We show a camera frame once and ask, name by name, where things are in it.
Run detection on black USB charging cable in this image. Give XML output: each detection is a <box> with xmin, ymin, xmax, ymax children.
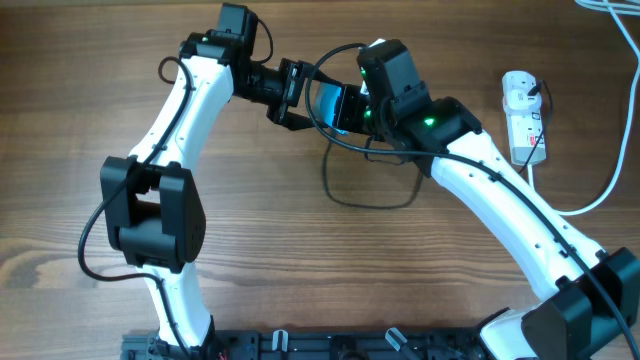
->
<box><xmin>322</xmin><ymin>79</ymin><xmax>554</xmax><ymax>211</ymax></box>

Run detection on white power strip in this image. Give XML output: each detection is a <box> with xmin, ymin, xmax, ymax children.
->
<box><xmin>502</xmin><ymin>70</ymin><xmax>546</xmax><ymax>166</ymax></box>

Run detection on light blue Galaxy smartphone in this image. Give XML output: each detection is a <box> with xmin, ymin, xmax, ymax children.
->
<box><xmin>313</xmin><ymin>83</ymin><xmax>349</xmax><ymax>135</ymax></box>

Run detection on white cables at table corner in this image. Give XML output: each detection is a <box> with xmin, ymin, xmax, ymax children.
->
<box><xmin>573</xmin><ymin>0</ymin><xmax>640</xmax><ymax>17</ymax></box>

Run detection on black left camera cable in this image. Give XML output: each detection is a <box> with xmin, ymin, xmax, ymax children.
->
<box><xmin>76</xmin><ymin>55</ymin><xmax>196</xmax><ymax>360</ymax></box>

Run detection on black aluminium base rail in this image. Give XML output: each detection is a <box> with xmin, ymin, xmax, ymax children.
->
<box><xmin>120</xmin><ymin>327</ymin><xmax>489</xmax><ymax>360</ymax></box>

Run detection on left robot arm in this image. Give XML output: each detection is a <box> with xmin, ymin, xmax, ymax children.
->
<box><xmin>100</xmin><ymin>4</ymin><xmax>340</xmax><ymax>359</ymax></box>

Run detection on white power strip cord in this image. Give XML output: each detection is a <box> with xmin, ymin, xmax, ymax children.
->
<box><xmin>526</xmin><ymin>0</ymin><xmax>640</xmax><ymax>217</ymax></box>

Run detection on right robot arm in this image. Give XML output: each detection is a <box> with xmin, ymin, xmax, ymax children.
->
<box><xmin>357</xmin><ymin>39</ymin><xmax>639</xmax><ymax>359</ymax></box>

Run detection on black right camera cable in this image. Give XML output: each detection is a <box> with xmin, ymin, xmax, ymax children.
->
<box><xmin>303</xmin><ymin>42</ymin><xmax>640</xmax><ymax>346</ymax></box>

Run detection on black camera cable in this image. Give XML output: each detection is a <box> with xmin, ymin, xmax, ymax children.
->
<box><xmin>303</xmin><ymin>42</ymin><xmax>640</xmax><ymax>346</ymax></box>
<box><xmin>76</xmin><ymin>55</ymin><xmax>196</xmax><ymax>360</ymax></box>

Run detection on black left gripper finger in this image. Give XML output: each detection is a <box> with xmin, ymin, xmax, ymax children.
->
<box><xmin>285</xmin><ymin>112</ymin><xmax>314</xmax><ymax>131</ymax></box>
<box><xmin>310</xmin><ymin>68</ymin><xmax>342</xmax><ymax>86</ymax></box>

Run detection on white charger plug adapter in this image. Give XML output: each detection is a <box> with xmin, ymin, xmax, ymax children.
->
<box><xmin>503</xmin><ymin>88</ymin><xmax>542</xmax><ymax>115</ymax></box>

